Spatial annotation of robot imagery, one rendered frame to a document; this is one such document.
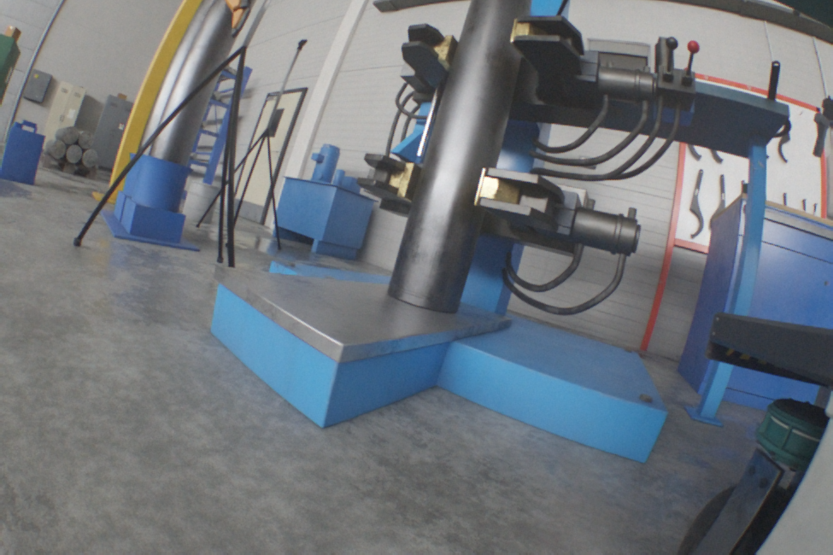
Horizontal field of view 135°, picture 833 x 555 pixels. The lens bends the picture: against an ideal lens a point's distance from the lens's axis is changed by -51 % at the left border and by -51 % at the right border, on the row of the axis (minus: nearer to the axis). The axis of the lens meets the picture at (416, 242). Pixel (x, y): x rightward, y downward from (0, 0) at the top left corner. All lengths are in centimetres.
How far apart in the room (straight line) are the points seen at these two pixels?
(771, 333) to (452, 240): 79
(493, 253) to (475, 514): 106
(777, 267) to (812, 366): 168
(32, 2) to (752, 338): 1206
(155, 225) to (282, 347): 126
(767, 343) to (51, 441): 65
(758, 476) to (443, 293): 82
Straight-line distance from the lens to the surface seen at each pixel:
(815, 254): 205
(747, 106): 135
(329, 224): 317
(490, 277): 136
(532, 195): 87
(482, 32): 115
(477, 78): 106
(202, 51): 188
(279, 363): 61
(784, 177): 344
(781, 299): 193
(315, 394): 56
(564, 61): 106
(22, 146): 286
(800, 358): 26
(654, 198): 302
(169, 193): 177
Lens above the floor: 30
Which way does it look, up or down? level
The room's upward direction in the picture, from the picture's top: 16 degrees clockwise
